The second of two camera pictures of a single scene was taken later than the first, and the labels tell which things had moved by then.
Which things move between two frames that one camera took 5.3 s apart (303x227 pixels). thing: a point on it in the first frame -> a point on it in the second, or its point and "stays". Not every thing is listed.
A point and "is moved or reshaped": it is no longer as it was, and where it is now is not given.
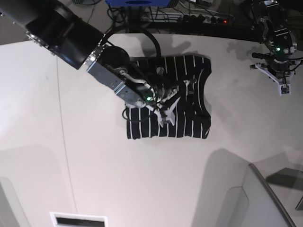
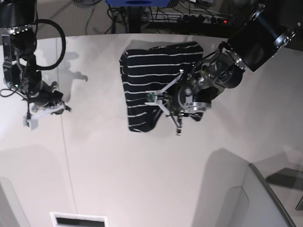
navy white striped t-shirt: [192, 114] is moved or reshaped
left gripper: [164, 87] -> [47, 96]
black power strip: [186, 18] stays
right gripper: [279, 69] -> [196, 95]
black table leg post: [135, 19] stays
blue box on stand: [137, 3] stays
